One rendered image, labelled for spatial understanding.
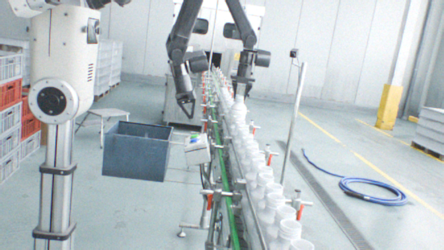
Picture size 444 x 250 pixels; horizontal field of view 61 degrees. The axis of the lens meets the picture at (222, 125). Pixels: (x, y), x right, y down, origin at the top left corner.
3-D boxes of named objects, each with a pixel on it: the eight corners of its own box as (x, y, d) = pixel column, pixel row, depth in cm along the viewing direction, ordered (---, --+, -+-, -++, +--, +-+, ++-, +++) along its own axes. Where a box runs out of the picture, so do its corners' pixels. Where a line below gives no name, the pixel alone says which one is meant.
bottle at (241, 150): (250, 190, 123) (259, 141, 120) (232, 188, 122) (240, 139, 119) (246, 183, 129) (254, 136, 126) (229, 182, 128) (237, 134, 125)
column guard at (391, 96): (394, 131, 936) (405, 86, 913) (379, 129, 932) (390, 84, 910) (387, 127, 974) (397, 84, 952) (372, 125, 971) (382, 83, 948)
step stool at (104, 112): (99, 132, 536) (102, 104, 527) (129, 143, 504) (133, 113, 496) (70, 136, 497) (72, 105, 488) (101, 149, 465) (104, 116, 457)
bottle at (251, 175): (235, 219, 101) (244, 160, 97) (241, 211, 106) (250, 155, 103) (257, 225, 99) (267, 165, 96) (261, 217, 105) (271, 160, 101)
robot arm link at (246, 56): (240, 47, 160) (241, 48, 154) (256, 50, 161) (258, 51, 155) (237, 64, 161) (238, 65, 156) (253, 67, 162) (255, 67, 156)
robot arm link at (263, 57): (244, 34, 160) (247, 34, 152) (271, 38, 162) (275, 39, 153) (240, 63, 163) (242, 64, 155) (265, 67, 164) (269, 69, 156)
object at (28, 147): (18, 165, 378) (19, 143, 373) (-26, 160, 372) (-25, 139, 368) (40, 147, 437) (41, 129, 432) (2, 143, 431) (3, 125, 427)
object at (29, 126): (19, 143, 373) (20, 121, 369) (-25, 138, 368) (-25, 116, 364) (41, 129, 433) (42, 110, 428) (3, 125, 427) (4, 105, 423)
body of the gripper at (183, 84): (195, 92, 137) (190, 72, 136) (194, 96, 127) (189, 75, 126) (177, 96, 137) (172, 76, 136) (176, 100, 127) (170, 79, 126)
